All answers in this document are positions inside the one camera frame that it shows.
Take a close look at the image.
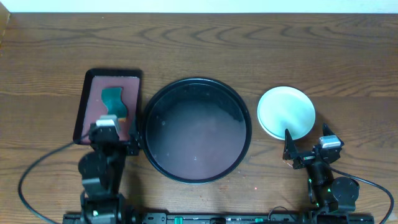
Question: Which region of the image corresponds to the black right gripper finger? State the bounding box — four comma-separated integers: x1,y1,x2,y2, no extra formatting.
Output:
282,129,298,161
322,123,335,136

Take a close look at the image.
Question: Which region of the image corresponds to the green scrubbing sponge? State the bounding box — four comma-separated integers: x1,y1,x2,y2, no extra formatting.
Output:
101,87,128,119

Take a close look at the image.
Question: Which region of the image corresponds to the pale green plate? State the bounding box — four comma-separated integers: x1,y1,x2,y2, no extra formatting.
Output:
257,86,316,140

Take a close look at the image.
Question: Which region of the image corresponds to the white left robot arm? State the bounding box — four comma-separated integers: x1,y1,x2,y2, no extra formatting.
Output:
78,114,141,224

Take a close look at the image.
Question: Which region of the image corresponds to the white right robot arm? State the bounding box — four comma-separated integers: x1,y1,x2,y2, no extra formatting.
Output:
282,124,359,214

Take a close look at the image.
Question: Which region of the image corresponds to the red rectangular tray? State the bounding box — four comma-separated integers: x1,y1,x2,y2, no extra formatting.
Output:
73,68,143,145

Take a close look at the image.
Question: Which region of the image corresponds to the round black tray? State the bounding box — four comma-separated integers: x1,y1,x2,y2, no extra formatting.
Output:
140,78,252,184

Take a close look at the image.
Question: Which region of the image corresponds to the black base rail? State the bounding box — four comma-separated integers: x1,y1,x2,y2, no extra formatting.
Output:
62,209,375,224

